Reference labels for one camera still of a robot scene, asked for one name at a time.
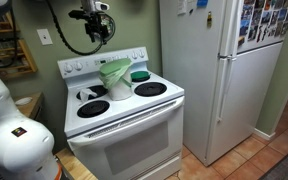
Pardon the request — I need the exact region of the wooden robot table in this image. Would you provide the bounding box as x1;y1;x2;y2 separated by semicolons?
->
55;148;98;180

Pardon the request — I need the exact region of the dark floor rug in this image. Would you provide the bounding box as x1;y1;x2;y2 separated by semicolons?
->
258;148;288;180

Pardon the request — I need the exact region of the white stove drawer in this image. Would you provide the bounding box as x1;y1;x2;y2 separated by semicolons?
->
130;154;184;180

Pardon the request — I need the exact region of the white electric stove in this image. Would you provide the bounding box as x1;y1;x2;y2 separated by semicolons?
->
57;46;186;180

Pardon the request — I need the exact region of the yellow dark fridge magnet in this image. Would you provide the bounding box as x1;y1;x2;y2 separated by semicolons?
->
206;11;214;29

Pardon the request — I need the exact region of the white freezer door handle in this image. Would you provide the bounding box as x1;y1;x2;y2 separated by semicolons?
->
218;0;240;58

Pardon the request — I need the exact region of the small wooden side table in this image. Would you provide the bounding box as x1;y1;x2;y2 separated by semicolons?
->
12;92;46;122

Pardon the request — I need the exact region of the wooden spice shelf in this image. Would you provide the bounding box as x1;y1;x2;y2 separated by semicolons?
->
0;11;38;82

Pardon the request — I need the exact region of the white tissue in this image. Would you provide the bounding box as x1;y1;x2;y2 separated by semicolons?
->
78;88;99;105

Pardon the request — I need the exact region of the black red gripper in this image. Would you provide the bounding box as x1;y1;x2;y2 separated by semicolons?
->
85;12;111;44

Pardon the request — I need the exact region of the white baseboard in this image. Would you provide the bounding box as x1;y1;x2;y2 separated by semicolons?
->
253;128;276;141

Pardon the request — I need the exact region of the colourful round wall plate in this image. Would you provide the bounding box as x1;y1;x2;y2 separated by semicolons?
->
98;13;117;43

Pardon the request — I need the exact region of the small white plate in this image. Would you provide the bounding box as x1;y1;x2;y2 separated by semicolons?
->
14;96;34;107

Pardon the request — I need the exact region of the photo magnet collage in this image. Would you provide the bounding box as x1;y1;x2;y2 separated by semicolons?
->
237;0;288;48

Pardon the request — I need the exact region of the white compost bin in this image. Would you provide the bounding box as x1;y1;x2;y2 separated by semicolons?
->
107;70;134;102

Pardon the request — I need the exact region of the green bin liner bag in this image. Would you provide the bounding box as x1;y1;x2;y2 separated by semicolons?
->
98;68;133;90

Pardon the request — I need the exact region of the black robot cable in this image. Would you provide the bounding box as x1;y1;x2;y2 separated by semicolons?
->
45;0;106;57

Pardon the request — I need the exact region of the white fridge door handle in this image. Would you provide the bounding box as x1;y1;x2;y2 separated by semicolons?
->
216;55;238;124

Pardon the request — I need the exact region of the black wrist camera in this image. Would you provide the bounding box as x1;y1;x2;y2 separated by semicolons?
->
67;9;88;21

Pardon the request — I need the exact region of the wall power outlet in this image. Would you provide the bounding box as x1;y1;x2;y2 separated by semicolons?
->
36;28;54;46

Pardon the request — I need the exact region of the white refrigerator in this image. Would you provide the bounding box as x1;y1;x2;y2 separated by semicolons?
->
158;0;288;167

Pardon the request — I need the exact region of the white oven door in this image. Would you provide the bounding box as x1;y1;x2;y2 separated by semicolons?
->
67;96;186;180

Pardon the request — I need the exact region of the blue paper note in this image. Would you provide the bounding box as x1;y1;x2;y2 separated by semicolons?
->
196;0;209;8

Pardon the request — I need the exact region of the green bin lid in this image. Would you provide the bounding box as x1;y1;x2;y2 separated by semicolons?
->
99;58;133;77

